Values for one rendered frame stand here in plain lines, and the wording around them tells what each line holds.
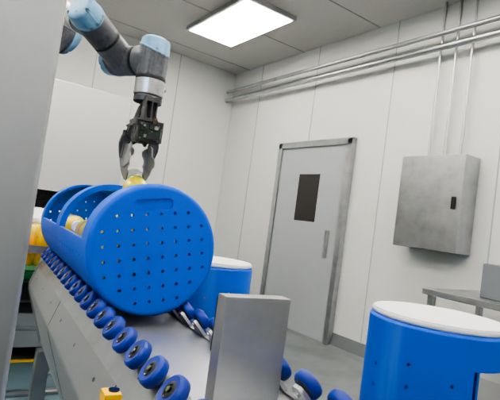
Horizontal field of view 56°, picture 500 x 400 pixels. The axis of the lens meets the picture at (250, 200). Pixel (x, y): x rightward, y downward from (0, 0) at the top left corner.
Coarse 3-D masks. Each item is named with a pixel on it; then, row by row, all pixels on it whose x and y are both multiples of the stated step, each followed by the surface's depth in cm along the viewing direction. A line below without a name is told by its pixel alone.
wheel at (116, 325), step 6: (114, 318) 83; (120, 318) 82; (108, 324) 83; (114, 324) 81; (120, 324) 81; (102, 330) 82; (108, 330) 81; (114, 330) 80; (120, 330) 81; (102, 336) 82; (108, 336) 81; (114, 336) 81
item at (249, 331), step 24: (216, 312) 61; (240, 312) 60; (264, 312) 62; (288, 312) 64; (216, 336) 60; (240, 336) 60; (264, 336) 62; (216, 360) 59; (240, 360) 60; (264, 360) 62; (216, 384) 59; (240, 384) 60; (264, 384) 62
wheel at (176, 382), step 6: (174, 378) 57; (180, 378) 56; (186, 378) 57; (168, 384) 57; (174, 384) 56; (180, 384) 55; (186, 384) 56; (162, 390) 57; (168, 390) 56; (174, 390) 55; (180, 390) 55; (186, 390) 55; (156, 396) 57; (162, 396) 56; (168, 396) 55; (174, 396) 54; (180, 396) 55; (186, 396) 55
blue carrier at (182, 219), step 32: (64, 192) 172; (96, 192) 177; (128, 192) 97; (160, 192) 100; (64, 224) 129; (96, 224) 94; (128, 224) 97; (160, 224) 101; (192, 224) 104; (64, 256) 124; (96, 256) 94; (128, 256) 97; (160, 256) 101; (192, 256) 104; (96, 288) 95; (128, 288) 97; (160, 288) 101; (192, 288) 105
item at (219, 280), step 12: (216, 276) 145; (228, 276) 147; (240, 276) 150; (204, 288) 145; (216, 288) 145; (228, 288) 147; (240, 288) 150; (192, 300) 145; (204, 300) 145; (216, 300) 145; (204, 312) 145
